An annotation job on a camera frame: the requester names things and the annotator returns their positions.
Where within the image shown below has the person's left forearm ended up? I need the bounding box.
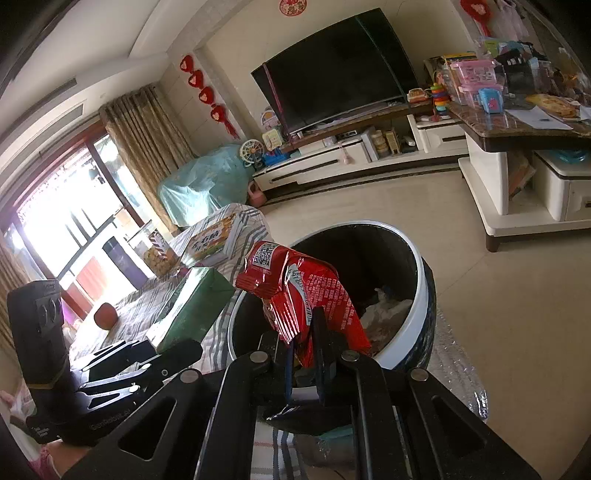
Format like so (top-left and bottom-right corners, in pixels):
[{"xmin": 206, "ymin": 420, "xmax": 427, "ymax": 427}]
[{"xmin": 0, "ymin": 390, "xmax": 63, "ymax": 480}]

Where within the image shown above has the yellow printed tray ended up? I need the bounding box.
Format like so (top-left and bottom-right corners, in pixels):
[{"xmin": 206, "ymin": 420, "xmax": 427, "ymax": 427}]
[{"xmin": 526, "ymin": 93, "xmax": 581, "ymax": 120}]

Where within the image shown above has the blue pink toy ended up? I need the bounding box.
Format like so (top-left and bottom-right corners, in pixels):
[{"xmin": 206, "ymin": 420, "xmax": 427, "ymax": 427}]
[{"xmin": 477, "ymin": 88, "xmax": 505, "ymax": 113}]

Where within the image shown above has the clear bubble wrap sheet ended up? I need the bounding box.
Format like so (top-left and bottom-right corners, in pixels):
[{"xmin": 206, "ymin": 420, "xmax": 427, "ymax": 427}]
[{"xmin": 414, "ymin": 308, "xmax": 491, "ymax": 424}]

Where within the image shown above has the white paper sheet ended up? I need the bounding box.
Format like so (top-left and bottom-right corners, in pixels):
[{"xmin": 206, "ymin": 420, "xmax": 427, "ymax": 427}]
[{"xmin": 505, "ymin": 106, "xmax": 574, "ymax": 131}]

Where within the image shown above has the white tv cabinet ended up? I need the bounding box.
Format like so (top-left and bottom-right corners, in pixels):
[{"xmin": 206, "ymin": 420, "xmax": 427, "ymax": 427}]
[{"xmin": 251, "ymin": 99, "xmax": 470, "ymax": 193}]

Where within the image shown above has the colourful stacking rings toy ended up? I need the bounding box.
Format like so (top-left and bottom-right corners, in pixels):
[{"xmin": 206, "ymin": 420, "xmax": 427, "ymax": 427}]
[{"xmin": 430, "ymin": 83, "xmax": 450, "ymax": 114}]

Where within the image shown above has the dark purple bin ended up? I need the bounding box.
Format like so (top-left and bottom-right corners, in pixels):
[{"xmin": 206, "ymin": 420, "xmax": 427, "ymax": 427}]
[{"xmin": 102, "ymin": 234, "xmax": 149, "ymax": 288}]

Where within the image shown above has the white rimmed black trash bin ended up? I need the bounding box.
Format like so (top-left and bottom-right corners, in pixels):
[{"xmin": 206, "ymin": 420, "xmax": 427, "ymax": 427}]
[{"xmin": 227, "ymin": 222, "xmax": 437, "ymax": 403}]

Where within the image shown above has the teal dust cover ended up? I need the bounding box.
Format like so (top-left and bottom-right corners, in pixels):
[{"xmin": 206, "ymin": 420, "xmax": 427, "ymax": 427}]
[{"xmin": 157, "ymin": 143, "xmax": 254, "ymax": 227}]

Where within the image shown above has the pink watering can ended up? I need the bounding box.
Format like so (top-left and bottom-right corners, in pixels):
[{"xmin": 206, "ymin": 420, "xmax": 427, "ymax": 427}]
[{"xmin": 246, "ymin": 179, "xmax": 268, "ymax": 206}]

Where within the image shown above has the colourful printed cardboard box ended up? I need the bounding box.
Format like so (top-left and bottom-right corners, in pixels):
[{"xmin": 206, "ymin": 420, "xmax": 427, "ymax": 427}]
[{"xmin": 184, "ymin": 212, "xmax": 242, "ymax": 269}]

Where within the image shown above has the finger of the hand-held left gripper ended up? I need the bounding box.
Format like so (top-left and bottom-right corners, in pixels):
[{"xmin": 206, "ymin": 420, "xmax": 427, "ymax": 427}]
[
  {"xmin": 76, "ymin": 339, "xmax": 204, "ymax": 397},
  {"xmin": 69, "ymin": 339, "xmax": 158, "ymax": 371}
]

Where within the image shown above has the crumpled white plastic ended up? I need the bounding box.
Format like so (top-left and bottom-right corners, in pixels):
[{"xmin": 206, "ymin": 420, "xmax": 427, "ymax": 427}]
[{"xmin": 359, "ymin": 287, "xmax": 414, "ymax": 334}]

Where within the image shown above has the black flat television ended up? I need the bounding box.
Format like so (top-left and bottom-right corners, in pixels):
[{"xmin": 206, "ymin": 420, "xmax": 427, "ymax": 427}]
[{"xmin": 250, "ymin": 7, "xmax": 420, "ymax": 136}]

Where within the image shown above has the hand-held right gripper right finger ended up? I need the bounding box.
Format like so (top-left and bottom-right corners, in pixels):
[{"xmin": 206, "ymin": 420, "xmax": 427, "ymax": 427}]
[{"xmin": 311, "ymin": 307, "xmax": 542, "ymax": 480}]

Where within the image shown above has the pink plastic storage box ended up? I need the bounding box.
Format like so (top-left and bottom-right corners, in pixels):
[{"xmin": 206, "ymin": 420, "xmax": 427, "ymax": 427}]
[{"xmin": 450, "ymin": 58, "xmax": 507, "ymax": 105}]

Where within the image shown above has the beige curtain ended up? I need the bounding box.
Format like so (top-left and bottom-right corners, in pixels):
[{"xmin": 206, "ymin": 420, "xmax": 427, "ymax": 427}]
[
  {"xmin": 0, "ymin": 240, "xmax": 29, "ymax": 352},
  {"xmin": 100, "ymin": 85, "xmax": 195, "ymax": 227}
]

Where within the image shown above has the reddish brown round object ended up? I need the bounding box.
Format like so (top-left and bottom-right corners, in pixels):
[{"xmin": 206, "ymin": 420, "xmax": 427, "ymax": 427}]
[{"xmin": 93, "ymin": 302, "xmax": 117, "ymax": 330}]

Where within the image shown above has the green packet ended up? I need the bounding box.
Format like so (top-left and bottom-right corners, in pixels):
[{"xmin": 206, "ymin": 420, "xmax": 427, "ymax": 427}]
[{"xmin": 146, "ymin": 266, "xmax": 236, "ymax": 354}]

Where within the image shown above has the marble top coffee table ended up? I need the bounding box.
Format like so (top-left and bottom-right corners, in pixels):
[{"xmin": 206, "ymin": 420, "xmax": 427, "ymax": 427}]
[{"xmin": 445, "ymin": 95, "xmax": 591, "ymax": 253}]

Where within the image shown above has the small white fan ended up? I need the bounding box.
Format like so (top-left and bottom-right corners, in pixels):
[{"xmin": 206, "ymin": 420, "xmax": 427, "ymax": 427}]
[{"xmin": 239, "ymin": 139, "xmax": 267, "ymax": 168}]

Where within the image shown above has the red foil snack wrapper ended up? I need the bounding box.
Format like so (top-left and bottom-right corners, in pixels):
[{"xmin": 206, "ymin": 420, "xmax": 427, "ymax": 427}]
[{"xmin": 234, "ymin": 240, "xmax": 373, "ymax": 369}]

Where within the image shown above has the red hanging ornament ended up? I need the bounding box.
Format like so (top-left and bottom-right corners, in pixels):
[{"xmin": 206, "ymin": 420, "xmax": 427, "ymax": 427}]
[{"xmin": 461, "ymin": 0, "xmax": 493, "ymax": 36}]

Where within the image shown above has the teal plastic bag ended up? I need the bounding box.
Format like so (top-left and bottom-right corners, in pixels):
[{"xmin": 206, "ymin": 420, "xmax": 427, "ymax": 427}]
[{"xmin": 293, "ymin": 424, "xmax": 359, "ymax": 474}]

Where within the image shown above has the balcony glass door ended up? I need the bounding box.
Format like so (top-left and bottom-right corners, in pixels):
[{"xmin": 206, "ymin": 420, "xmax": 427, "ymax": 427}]
[{"xmin": 13, "ymin": 133, "xmax": 154, "ymax": 320}]

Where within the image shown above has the red heart hanging decoration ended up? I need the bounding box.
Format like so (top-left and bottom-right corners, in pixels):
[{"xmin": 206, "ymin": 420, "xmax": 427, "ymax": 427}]
[{"xmin": 178, "ymin": 54, "xmax": 241, "ymax": 140}]

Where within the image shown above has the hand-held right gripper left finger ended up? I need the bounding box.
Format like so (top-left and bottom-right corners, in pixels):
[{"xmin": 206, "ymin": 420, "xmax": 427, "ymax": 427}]
[{"xmin": 76, "ymin": 330, "xmax": 296, "ymax": 480}]

